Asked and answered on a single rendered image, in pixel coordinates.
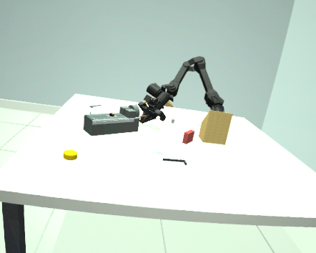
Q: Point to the small red block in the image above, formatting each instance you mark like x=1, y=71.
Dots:
x=188, y=136

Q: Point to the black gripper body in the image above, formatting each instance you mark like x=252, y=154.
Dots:
x=157, y=112

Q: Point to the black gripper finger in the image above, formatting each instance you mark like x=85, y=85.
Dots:
x=145, y=112
x=150, y=116

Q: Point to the yellow short cylinder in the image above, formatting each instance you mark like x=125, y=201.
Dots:
x=70, y=154

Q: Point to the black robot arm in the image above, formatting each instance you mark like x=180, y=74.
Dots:
x=212, y=98

